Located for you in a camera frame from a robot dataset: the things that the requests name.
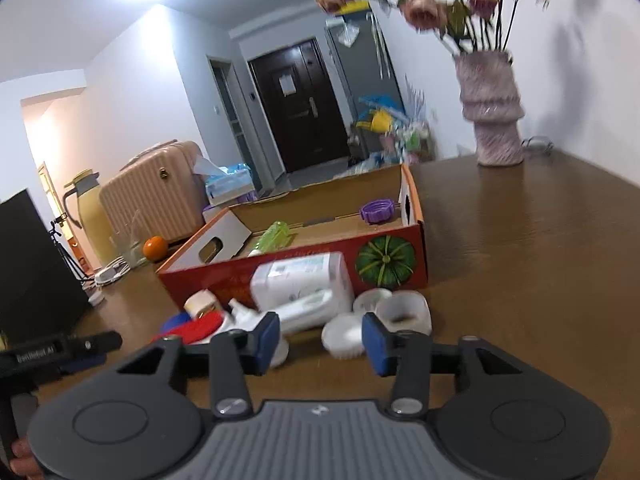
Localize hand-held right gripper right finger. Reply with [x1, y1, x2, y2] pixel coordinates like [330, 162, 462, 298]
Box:
[361, 311, 523, 420]

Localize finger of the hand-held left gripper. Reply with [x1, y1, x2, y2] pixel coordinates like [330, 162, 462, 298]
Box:
[62, 331, 124, 375]

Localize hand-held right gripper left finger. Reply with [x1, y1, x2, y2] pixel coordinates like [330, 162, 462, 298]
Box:
[116, 311, 282, 420]

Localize white ribbed round lid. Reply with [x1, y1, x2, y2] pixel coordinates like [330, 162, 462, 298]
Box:
[321, 312, 367, 360]

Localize white plastic cup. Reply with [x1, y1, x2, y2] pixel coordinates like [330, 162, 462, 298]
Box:
[375, 291, 432, 336]

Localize white plastic bottle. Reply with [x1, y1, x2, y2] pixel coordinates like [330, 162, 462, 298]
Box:
[227, 289, 337, 335]

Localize red round lid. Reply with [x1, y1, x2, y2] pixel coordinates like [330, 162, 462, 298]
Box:
[150, 310, 229, 345]

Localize small jar cream lid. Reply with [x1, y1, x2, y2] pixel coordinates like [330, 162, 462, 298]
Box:
[183, 290, 224, 320]

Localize white tissue pack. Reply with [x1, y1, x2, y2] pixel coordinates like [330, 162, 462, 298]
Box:
[250, 252, 355, 332]

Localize blue round lid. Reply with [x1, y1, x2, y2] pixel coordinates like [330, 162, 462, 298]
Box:
[160, 312, 194, 334]

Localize red cardboard box pumpkin print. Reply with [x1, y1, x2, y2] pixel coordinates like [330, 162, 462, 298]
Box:
[156, 162, 428, 311]

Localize person's left hand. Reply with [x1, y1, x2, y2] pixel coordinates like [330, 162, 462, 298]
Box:
[9, 436, 45, 480]

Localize white power strip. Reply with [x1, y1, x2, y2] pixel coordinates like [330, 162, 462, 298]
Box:
[94, 257, 132, 287]

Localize black monitor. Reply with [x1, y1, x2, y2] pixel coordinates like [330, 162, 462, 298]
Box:
[0, 189, 92, 347]

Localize black tripod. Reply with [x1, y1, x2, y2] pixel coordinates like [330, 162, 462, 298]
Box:
[47, 214, 95, 283]

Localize clear glass cup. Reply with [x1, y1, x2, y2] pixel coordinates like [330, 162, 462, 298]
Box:
[112, 229, 147, 267]

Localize green plastic bottle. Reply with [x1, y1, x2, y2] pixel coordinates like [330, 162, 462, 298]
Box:
[248, 221, 293, 257]

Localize orange fruit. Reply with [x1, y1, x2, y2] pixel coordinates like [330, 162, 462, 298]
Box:
[143, 236, 169, 262]

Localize yellow thermos jug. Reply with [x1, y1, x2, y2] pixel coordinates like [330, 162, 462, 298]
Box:
[63, 170, 120, 267]

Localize purple ribbed lid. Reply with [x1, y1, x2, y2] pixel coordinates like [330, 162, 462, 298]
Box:
[359, 200, 398, 224]

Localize purple packet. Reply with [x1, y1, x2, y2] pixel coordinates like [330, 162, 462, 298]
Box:
[202, 194, 257, 225]

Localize beige ribbed suitcase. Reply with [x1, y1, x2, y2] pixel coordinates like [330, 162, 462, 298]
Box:
[99, 140, 209, 244]

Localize blue tissue box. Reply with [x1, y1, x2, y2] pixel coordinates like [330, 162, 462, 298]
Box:
[192, 156, 257, 206]

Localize plastic bags pile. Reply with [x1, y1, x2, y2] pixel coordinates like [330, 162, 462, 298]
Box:
[332, 152, 404, 179]

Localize cluttered storage rack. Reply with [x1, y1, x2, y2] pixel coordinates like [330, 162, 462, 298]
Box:
[382, 119, 437, 164]

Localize yellow watering can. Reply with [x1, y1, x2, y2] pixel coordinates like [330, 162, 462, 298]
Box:
[355, 109, 394, 134]

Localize dark brown entrance door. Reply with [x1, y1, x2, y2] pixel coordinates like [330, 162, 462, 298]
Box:
[248, 37, 349, 174]

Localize blue umbrella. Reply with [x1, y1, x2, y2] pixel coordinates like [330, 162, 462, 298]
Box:
[359, 93, 402, 112]

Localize pink textured vase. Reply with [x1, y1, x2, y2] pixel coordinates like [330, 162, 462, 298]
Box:
[453, 51, 527, 167]

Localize grey refrigerator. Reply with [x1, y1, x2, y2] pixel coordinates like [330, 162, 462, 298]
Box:
[325, 10, 407, 161]

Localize clear plastic bag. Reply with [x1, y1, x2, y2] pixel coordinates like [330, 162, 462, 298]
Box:
[334, 22, 361, 46]

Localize dried pink flowers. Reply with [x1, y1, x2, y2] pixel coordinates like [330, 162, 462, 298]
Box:
[315, 0, 551, 57]

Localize metal wire ring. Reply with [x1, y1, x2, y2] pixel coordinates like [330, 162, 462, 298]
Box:
[521, 135, 555, 154]

